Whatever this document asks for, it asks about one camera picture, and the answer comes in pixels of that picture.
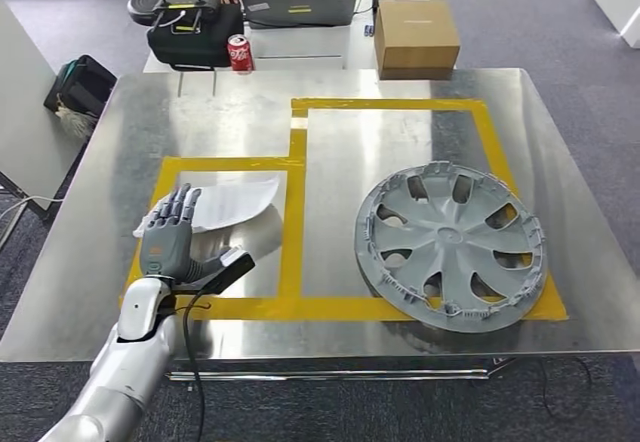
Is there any white table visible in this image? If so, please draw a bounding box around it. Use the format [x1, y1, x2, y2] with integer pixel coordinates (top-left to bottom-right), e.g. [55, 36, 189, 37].
[143, 0, 431, 74]

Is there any white partition panel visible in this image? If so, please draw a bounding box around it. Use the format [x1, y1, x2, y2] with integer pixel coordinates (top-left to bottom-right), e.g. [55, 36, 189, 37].
[0, 0, 88, 212]

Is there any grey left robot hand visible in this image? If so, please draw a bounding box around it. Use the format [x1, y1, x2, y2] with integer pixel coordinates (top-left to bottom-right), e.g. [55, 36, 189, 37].
[139, 183, 236, 285]

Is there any black bag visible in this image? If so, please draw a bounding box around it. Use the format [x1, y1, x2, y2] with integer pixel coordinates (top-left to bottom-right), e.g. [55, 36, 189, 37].
[43, 54, 118, 141]

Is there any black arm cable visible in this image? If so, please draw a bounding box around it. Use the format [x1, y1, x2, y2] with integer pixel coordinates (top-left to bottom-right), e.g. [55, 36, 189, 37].
[180, 293, 211, 442]

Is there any grey wheel hubcap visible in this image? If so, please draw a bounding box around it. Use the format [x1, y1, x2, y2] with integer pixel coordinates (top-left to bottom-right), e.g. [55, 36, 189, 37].
[353, 160, 549, 334]

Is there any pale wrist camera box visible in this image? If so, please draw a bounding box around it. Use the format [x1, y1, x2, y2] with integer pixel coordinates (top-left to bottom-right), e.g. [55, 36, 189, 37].
[172, 248, 257, 298]

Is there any white curved plastic part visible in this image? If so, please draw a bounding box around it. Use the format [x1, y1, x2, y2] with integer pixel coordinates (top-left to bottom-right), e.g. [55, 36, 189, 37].
[132, 175, 281, 240]

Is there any red soda can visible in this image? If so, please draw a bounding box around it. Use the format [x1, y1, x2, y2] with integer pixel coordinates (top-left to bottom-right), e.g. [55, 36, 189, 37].
[227, 33, 255, 75]

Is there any black carrying case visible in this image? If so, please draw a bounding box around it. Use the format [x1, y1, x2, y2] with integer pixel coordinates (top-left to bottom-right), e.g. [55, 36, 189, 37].
[146, 0, 245, 73]

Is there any black round disc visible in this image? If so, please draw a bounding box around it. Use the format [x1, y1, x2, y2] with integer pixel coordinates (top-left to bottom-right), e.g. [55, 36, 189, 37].
[127, 0, 181, 28]

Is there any steel workbench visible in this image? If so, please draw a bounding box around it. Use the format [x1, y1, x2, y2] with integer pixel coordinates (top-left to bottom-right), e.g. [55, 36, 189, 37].
[0, 67, 640, 382]

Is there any grey laptop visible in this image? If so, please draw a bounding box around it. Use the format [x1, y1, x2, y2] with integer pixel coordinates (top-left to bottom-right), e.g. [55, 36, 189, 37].
[237, 0, 361, 30]

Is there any black floor cable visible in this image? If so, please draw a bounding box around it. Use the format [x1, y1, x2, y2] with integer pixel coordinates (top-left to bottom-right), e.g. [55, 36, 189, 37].
[537, 358, 593, 422]

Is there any brown cardboard box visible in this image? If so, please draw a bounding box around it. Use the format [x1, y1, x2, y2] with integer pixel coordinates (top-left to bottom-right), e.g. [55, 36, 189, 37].
[373, 0, 461, 82]

